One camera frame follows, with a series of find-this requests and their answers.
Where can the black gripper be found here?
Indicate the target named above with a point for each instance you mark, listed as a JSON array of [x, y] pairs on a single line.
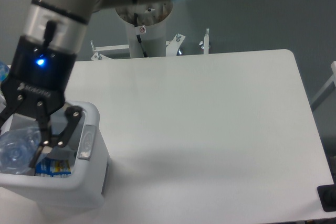
[[35, 88]]

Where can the white trash can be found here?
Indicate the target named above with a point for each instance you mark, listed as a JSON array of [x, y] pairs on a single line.
[[88, 159]]

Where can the blue yellow snack wrapper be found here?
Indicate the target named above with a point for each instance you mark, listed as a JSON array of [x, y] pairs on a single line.
[[53, 168]]

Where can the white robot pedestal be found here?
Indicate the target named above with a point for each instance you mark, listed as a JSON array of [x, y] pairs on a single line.
[[145, 27]]

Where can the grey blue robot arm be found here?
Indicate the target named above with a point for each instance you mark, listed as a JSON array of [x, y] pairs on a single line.
[[61, 25]]

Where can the white frame at right edge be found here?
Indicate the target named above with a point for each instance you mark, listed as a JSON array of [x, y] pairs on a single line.
[[324, 91]]

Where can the black device at table edge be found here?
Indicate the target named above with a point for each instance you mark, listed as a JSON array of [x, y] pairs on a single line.
[[327, 197]]

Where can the blue labelled water bottle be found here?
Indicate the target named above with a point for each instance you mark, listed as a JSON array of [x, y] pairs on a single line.
[[4, 71]]

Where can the clear blue plastic bottle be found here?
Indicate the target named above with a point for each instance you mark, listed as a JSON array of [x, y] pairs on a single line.
[[18, 148]]

